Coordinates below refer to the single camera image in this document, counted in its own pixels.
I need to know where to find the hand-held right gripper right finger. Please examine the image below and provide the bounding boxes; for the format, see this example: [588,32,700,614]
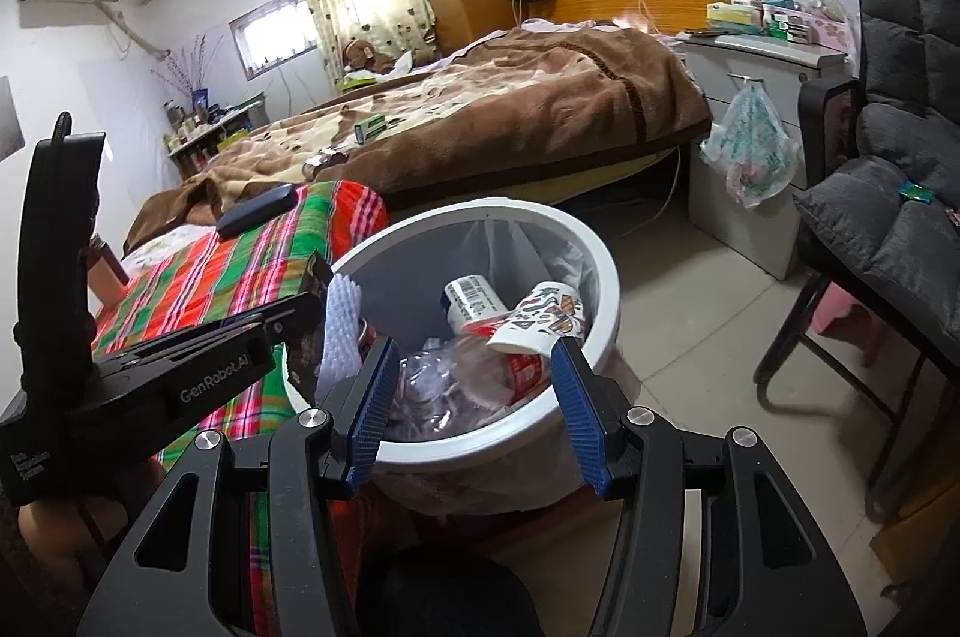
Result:
[550,337,845,637]

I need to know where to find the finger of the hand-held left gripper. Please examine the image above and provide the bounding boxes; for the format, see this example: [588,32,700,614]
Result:
[217,293,331,360]

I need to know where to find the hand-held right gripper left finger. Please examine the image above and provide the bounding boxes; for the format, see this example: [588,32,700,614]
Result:
[75,337,402,637]

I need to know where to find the white foam fruit net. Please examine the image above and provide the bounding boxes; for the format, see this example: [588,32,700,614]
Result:
[315,275,362,394]

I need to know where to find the clear plastic cup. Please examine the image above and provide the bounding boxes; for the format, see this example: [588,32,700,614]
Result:
[386,337,466,441]

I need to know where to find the patterned paper cup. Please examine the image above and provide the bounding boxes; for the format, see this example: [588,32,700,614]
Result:
[486,281,590,357]

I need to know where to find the white trash bin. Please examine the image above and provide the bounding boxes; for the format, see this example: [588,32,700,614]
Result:
[283,197,622,518]

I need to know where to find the white yogurt bottle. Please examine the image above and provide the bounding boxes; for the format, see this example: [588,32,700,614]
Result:
[442,275,511,336]

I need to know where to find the person's left hand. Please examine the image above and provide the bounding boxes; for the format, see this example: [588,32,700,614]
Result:
[19,502,87,600]

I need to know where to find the plaid tablecloth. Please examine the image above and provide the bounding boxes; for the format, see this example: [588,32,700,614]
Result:
[90,179,391,637]

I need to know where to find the dark blue glasses case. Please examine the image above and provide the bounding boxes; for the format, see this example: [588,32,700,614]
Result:
[216,183,299,238]

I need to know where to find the beige mug with brown band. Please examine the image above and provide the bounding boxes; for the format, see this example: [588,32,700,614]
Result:
[88,234,132,308]

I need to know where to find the white bed sheet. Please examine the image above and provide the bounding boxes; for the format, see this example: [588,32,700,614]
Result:
[120,228,218,278]

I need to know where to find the pack of small cans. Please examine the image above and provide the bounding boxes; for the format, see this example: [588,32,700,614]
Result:
[302,149,350,179]

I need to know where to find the translucent bin liner bag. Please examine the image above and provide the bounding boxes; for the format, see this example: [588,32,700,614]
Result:
[322,213,605,518]

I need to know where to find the cluttered shelf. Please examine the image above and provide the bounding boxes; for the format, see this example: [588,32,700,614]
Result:
[163,89,271,181]

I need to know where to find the grey nightstand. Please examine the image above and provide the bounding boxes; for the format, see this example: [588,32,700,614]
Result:
[675,31,856,282]

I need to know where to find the vase with dry branches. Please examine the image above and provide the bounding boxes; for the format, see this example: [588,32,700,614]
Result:
[150,33,226,109]

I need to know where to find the brown teddy bear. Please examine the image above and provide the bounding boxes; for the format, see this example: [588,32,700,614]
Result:
[341,37,398,79]

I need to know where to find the pink plastic stool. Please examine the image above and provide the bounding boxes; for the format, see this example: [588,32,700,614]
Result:
[810,277,863,338]

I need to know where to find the small window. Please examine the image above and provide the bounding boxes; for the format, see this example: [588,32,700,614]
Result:
[229,0,320,81]

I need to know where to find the printed plastic bag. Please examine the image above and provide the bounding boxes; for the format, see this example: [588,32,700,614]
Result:
[699,78,800,211]

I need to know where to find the brown patterned blanket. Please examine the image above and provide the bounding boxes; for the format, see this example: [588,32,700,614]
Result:
[124,26,713,252]

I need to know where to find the air conditioner pipe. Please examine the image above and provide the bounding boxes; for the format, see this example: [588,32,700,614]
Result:
[97,3,173,61]

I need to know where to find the brown cardboard box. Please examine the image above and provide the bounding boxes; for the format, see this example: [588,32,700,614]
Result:
[870,457,960,585]

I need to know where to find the black chair grey cushion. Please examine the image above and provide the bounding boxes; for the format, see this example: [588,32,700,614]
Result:
[754,0,960,495]

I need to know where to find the row of small boxes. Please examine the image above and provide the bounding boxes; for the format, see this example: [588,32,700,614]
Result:
[705,0,856,46]

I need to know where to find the silver wall plate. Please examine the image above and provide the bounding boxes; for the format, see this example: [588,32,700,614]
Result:
[0,74,27,162]

